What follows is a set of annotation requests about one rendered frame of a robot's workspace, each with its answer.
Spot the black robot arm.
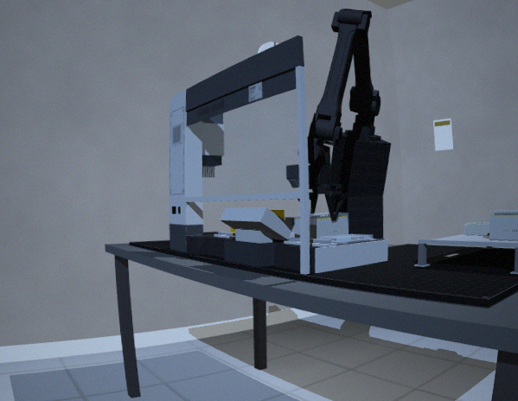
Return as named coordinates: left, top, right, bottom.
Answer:
left=308, top=9, right=381, bottom=185

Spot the yellow open bin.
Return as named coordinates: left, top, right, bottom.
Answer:
left=231, top=210, right=285, bottom=232

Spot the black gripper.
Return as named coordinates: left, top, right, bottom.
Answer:
left=310, top=164, right=347, bottom=221

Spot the translucent white well plate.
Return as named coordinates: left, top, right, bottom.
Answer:
left=320, top=234, right=374, bottom=243

